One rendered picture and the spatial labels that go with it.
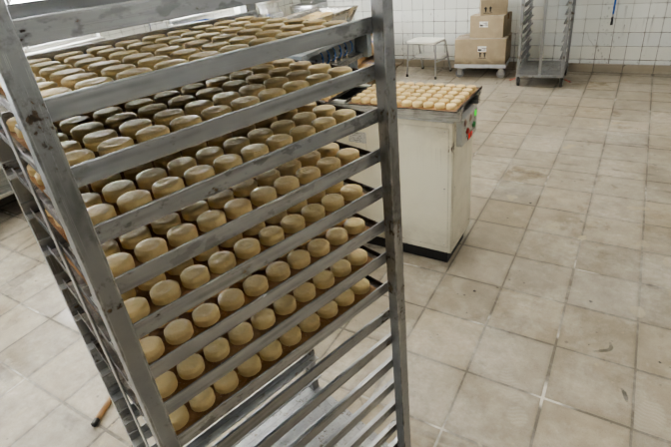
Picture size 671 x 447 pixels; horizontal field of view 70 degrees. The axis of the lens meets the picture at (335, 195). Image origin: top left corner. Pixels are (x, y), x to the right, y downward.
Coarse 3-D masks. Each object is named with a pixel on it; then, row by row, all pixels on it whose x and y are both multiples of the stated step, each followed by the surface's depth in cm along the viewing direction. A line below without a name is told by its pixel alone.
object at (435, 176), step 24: (408, 120) 237; (360, 144) 259; (408, 144) 243; (432, 144) 236; (408, 168) 250; (432, 168) 242; (456, 168) 243; (408, 192) 256; (432, 192) 248; (456, 192) 250; (408, 216) 264; (432, 216) 255; (456, 216) 258; (384, 240) 285; (408, 240) 272; (432, 240) 263; (456, 240) 267
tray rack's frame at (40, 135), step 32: (0, 0) 49; (0, 32) 50; (0, 64) 51; (32, 96) 54; (32, 128) 54; (0, 160) 92; (64, 160) 58; (32, 192) 78; (64, 192) 59; (32, 224) 99; (64, 224) 61; (64, 256) 83; (96, 256) 64; (96, 288) 65; (128, 320) 70; (96, 352) 116; (128, 352) 71; (160, 416) 79; (288, 416) 173; (320, 416) 172
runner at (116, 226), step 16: (368, 112) 97; (336, 128) 92; (352, 128) 95; (304, 144) 87; (320, 144) 90; (256, 160) 81; (272, 160) 83; (288, 160) 86; (224, 176) 78; (240, 176) 80; (256, 176) 82; (176, 192) 72; (192, 192) 74; (208, 192) 76; (144, 208) 70; (160, 208) 71; (176, 208) 73; (96, 224) 66; (112, 224) 67; (128, 224) 69; (144, 224) 70
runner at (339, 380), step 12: (384, 336) 131; (372, 348) 128; (384, 348) 128; (360, 360) 121; (348, 372) 119; (336, 384) 117; (324, 396) 114; (300, 408) 113; (312, 408) 112; (288, 420) 108; (300, 420) 111; (276, 432) 106; (264, 444) 104
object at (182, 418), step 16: (352, 288) 120; (368, 288) 120; (336, 304) 115; (352, 304) 117; (304, 320) 111; (320, 320) 113; (288, 336) 107; (304, 336) 109; (272, 352) 103; (288, 352) 105; (240, 368) 100; (256, 368) 100; (224, 384) 96; (240, 384) 99; (192, 400) 94; (208, 400) 93; (224, 400) 95; (176, 416) 91; (192, 416) 93; (176, 432) 90
